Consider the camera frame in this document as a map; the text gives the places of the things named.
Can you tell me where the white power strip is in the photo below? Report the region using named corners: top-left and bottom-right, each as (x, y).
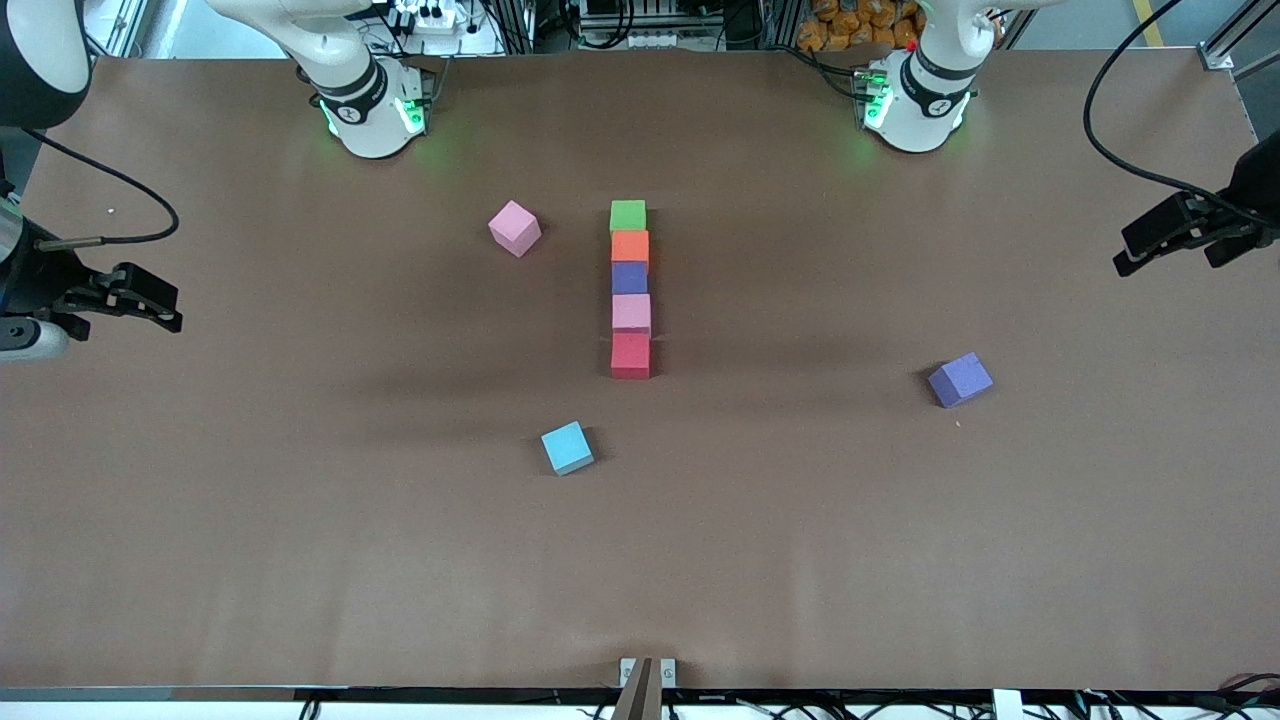
top-left (585, 28), bottom-right (693, 49)
top-left (393, 0), bottom-right (471, 31)

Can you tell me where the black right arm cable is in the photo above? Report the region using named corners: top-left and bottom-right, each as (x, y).
top-left (18, 128), bottom-right (181, 247)

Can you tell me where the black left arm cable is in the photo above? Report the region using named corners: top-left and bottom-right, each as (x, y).
top-left (1083, 0), bottom-right (1257, 217)

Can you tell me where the aluminium frame profile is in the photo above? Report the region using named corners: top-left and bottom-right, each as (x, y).
top-left (85, 0), bottom-right (151, 61)
top-left (1200, 0), bottom-right (1280, 73)

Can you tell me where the bag of orange items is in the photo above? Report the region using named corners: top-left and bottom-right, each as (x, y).
top-left (795, 0), bottom-right (926, 53)

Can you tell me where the metal table edge bracket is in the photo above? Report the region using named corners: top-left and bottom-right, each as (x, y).
top-left (619, 657), bottom-right (677, 689)

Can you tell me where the red foam block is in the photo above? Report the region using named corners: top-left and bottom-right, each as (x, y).
top-left (611, 332), bottom-right (653, 381)

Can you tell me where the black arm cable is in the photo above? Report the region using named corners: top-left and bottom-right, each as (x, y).
top-left (18, 128), bottom-right (181, 247)
top-left (1083, 0), bottom-right (1257, 217)

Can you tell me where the light blue foam block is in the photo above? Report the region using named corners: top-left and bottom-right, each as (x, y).
top-left (541, 420), bottom-right (595, 477)

